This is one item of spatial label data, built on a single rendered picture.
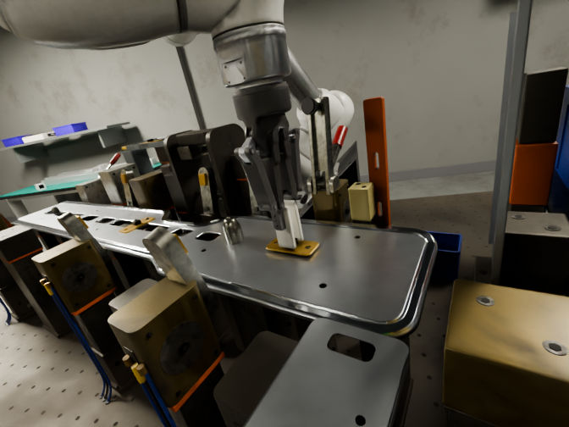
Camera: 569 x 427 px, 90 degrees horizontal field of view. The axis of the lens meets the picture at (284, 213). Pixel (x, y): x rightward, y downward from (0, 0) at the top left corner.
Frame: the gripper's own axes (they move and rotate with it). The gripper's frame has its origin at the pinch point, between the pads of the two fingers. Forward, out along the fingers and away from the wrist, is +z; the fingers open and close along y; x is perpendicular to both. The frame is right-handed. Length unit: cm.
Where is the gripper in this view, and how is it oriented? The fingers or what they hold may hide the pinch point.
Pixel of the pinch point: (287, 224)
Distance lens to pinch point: 45.1
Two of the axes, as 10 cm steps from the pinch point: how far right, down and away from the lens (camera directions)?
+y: -5.3, 4.2, -7.4
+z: 1.9, 9.0, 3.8
